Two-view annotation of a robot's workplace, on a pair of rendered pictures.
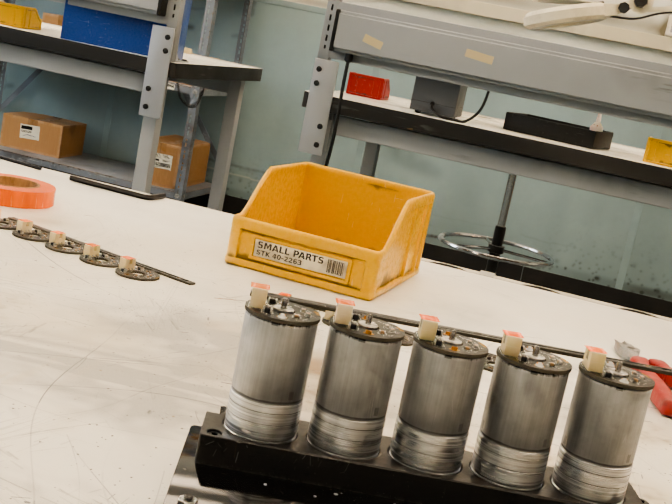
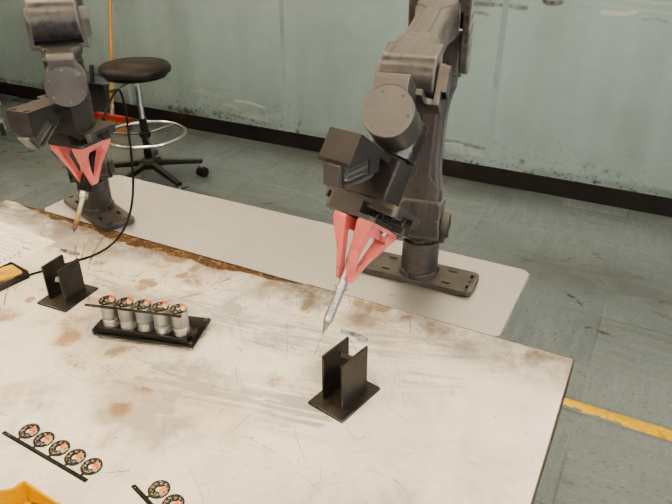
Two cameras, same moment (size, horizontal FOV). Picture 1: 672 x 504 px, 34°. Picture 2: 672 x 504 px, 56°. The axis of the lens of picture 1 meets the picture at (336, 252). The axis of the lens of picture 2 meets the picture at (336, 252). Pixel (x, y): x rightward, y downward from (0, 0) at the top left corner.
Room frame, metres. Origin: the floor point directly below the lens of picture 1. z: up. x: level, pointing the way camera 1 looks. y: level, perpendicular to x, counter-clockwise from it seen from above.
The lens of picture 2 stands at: (1.03, 0.42, 1.33)
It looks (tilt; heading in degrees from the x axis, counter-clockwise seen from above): 29 degrees down; 194
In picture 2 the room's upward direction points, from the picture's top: straight up
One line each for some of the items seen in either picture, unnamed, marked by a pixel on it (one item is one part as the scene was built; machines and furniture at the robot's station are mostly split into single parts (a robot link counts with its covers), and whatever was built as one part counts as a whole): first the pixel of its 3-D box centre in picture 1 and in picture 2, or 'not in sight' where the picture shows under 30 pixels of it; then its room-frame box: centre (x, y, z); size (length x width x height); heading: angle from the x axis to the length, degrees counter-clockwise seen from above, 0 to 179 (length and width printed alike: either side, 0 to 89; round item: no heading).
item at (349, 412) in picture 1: (352, 396); (162, 320); (0.35, -0.01, 0.79); 0.02 x 0.02 x 0.05
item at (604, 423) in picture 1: (599, 442); (110, 313); (0.35, -0.10, 0.79); 0.02 x 0.02 x 0.05
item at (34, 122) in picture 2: not in sight; (47, 123); (0.24, -0.22, 1.03); 0.11 x 0.07 x 0.06; 171
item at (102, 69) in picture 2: not in sight; (134, 65); (-1.72, -1.27, 0.62); 0.34 x 0.34 x 0.02
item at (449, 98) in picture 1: (439, 96); not in sight; (2.84, -0.18, 0.80); 0.15 x 0.12 x 0.10; 168
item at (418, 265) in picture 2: not in sight; (420, 255); (0.07, 0.33, 0.79); 0.20 x 0.07 x 0.08; 78
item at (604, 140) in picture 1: (558, 130); not in sight; (2.85, -0.50, 0.77); 0.24 x 0.16 x 0.04; 63
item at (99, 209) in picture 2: not in sight; (95, 194); (-0.02, -0.36, 0.79); 0.20 x 0.07 x 0.08; 57
